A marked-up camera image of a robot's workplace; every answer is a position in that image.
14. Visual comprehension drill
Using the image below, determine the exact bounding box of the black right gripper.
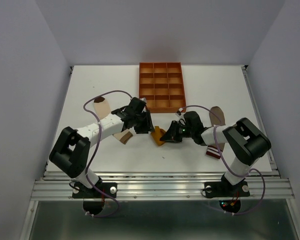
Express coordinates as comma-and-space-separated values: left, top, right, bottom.
160, 120, 194, 143

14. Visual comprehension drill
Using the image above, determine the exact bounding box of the mustard yellow striped sock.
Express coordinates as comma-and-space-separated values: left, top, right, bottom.
150, 126, 166, 147

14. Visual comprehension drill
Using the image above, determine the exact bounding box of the orange compartment tray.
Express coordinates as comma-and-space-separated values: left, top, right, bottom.
139, 62, 186, 114

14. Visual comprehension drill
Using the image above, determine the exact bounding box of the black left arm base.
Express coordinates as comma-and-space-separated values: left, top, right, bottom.
69, 180, 118, 218

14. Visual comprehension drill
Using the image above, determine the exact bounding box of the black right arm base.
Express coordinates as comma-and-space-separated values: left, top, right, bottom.
201, 180, 250, 214

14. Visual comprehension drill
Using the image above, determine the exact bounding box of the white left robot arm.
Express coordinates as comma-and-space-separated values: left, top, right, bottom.
48, 97, 154, 197

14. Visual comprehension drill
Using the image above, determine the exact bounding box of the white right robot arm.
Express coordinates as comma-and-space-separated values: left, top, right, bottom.
160, 111, 272, 195

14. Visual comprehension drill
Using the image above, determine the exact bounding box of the taupe sock with maroon cuff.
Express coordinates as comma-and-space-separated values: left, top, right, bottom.
205, 106, 226, 160

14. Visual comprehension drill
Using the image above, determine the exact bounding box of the cream and brown sock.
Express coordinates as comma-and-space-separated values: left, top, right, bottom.
93, 96, 133, 145

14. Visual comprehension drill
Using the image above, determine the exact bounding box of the aluminium right side rail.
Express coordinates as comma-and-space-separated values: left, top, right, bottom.
241, 65, 281, 178

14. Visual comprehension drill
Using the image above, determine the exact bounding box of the aluminium front rail frame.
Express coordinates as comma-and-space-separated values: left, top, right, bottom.
30, 170, 295, 201

